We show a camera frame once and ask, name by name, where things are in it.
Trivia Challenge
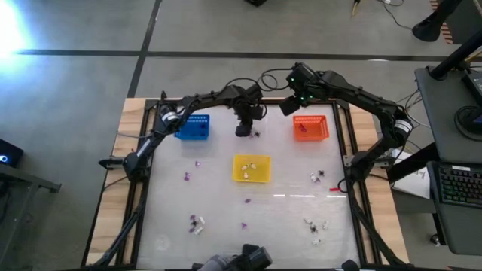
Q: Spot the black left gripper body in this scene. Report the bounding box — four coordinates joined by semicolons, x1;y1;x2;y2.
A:
233;111;255;139

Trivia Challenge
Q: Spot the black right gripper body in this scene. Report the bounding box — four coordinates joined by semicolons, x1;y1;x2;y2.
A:
278;94;303;117

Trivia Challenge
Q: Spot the orange plastic basket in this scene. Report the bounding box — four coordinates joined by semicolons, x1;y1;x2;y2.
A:
292;114;331;143

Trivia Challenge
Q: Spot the yellow plastic basket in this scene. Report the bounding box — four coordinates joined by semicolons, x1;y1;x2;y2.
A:
232;154;272;184

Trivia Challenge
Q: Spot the blue plastic basket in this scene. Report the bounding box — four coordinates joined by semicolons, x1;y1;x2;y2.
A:
174;114;211;141

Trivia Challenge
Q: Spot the small white box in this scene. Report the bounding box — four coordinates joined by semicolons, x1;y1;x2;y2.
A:
390;148;407;167

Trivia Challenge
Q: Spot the black handheld device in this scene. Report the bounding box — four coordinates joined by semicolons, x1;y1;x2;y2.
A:
228;243;273;271

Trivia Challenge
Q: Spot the black diagonal beam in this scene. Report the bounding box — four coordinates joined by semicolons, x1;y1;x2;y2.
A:
386;142;440;184

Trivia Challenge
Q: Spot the person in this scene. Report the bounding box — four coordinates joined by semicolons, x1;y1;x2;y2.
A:
191;253;236;271

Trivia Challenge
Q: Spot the white paper sheet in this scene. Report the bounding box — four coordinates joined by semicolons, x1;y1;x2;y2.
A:
390;167;432;200

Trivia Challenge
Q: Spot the grey desk panel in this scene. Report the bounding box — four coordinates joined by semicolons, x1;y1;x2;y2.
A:
414;65;482;164

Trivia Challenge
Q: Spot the black chair base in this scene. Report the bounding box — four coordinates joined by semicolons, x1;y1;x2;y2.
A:
411;0;466;43

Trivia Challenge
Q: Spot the black monitor pole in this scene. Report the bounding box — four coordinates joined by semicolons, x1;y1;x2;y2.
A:
429;29;482;81

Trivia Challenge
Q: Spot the round black stand base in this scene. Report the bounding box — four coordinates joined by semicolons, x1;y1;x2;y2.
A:
453;105;482;136

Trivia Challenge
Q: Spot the black backlit keyboard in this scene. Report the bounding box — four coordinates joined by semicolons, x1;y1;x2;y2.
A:
438;166;482;209

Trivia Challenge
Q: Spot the grey keyboard desk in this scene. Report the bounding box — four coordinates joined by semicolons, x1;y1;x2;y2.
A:
426;160;482;257

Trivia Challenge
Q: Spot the grey metal stand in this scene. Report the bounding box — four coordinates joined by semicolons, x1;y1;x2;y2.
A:
0;163;63;270

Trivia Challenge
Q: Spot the black device with blue light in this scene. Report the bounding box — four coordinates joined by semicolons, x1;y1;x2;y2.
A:
0;138;25;169

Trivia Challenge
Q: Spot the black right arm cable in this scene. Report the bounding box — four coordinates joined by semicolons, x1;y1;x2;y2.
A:
258;66;294;92

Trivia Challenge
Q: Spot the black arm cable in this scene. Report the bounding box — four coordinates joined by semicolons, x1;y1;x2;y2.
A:
224;76;264;91
258;66;294;92

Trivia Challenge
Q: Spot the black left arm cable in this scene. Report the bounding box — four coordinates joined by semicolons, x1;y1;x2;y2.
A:
224;76;264;91

